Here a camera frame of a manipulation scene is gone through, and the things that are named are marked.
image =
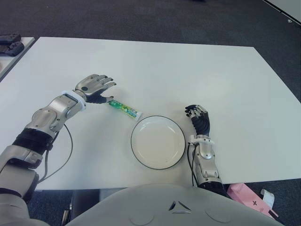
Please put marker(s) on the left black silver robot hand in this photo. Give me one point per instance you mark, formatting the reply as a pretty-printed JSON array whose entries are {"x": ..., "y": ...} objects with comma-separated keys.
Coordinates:
[{"x": 89, "y": 84}]

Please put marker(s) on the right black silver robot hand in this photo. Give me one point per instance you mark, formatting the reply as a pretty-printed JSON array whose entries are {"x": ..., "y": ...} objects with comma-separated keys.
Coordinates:
[{"x": 201, "y": 123}]

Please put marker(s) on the green white toothpaste tube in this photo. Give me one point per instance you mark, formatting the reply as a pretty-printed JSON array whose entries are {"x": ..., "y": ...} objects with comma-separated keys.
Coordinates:
[{"x": 124, "y": 109}]

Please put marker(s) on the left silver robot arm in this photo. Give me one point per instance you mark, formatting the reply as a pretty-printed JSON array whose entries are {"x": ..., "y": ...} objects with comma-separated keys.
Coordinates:
[{"x": 44, "y": 117}]

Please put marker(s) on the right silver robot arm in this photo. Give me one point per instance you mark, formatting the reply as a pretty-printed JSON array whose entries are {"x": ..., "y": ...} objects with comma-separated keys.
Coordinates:
[{"x": 207, "y": 162}]

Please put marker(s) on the white plate with black rim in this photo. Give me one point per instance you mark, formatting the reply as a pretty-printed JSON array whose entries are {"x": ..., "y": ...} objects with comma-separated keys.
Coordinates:
[{"x": 158, "y": 143}]

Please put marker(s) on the white side table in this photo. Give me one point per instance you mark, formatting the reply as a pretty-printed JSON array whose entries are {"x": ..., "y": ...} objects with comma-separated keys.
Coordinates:
[{"x": 23, "y": 46}]

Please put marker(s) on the large black game controller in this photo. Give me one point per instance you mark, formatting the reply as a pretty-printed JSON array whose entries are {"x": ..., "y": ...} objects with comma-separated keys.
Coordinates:
[{"x": 13, "y": 49}]

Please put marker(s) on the pink cardboard box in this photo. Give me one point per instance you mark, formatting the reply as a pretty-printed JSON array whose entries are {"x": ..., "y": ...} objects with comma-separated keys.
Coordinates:
[{"x": 245, "y": 197}]

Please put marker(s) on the grey robot torso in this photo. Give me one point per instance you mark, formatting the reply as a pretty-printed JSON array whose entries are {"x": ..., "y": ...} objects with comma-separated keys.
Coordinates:
[{"x": 178, "y": 209}]

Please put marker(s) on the small black game controller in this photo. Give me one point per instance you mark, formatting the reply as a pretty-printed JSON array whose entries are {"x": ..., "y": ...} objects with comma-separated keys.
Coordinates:
[{"x": 10, "y": 38}]

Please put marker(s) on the white paper tag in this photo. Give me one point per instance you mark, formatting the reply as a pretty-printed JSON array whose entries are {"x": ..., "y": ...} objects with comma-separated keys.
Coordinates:
[{"x": 268, "y": 197}]

